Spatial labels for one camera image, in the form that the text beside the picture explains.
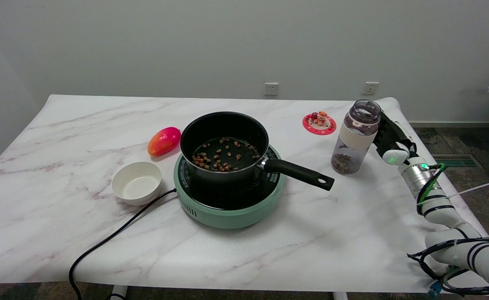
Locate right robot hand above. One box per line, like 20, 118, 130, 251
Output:
373, 111, 419, 166

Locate clear bottle with white band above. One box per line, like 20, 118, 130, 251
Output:
331, 99, 381, 175

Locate red round coaster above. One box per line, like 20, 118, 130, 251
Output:
302, 113, 337, 135

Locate floor vent grille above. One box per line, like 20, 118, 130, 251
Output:
431, 154, 480, 168

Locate brown food pieces in saucepan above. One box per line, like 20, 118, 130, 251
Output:
192, 137, 261, 173

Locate green induction cooker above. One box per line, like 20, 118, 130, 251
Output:
173, 144, 286, 230

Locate red orange mango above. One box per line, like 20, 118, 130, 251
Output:
148, 127, 182, 157

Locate white bowl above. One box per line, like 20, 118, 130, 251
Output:
112, 162, 163, 206

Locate white cable tie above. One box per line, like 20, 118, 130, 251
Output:
417, 180, 489, 206

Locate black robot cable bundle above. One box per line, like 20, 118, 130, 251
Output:
407, 163, 489, 297

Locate black saucepan with handle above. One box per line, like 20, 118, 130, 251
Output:
180, 111, 335, 192

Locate black power cable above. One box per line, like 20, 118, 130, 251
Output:
69, 188, 177, 300

